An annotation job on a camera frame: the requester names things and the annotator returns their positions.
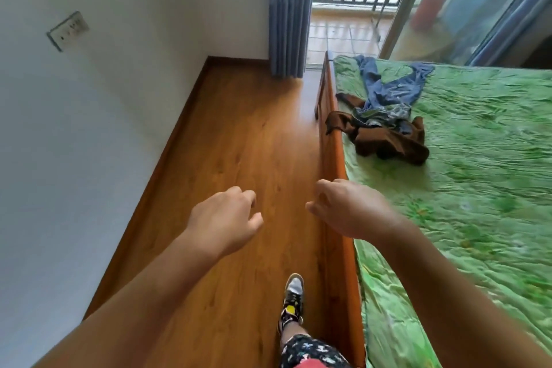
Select wooden bed frame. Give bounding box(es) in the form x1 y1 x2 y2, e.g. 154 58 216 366
313 51 367 368

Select green floral bedsheet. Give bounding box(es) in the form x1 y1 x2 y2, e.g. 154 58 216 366
332 55 552 368

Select person's right forearm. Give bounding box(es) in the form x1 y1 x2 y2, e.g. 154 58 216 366
379 218 552 368

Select person's floral patterned trousers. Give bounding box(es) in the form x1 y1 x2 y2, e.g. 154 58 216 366
280 334 352 368

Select person's right hand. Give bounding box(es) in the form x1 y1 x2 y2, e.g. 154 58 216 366
305 178 406 248

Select person's left hand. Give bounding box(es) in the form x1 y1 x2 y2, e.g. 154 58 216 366
185 185 265 259

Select sliding glass balcony door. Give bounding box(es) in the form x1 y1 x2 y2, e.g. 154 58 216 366
310 0 552 67

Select brown fleece garment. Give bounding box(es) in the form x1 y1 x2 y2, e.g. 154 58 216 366
324 92 431 167

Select person's left forearm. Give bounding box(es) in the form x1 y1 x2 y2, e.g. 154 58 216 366
34 229 212 368

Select red plant pot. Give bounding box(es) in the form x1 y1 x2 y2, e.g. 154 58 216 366
409 0 465 32

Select person's dark slipper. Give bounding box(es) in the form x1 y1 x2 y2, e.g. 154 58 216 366
278 273 306 334

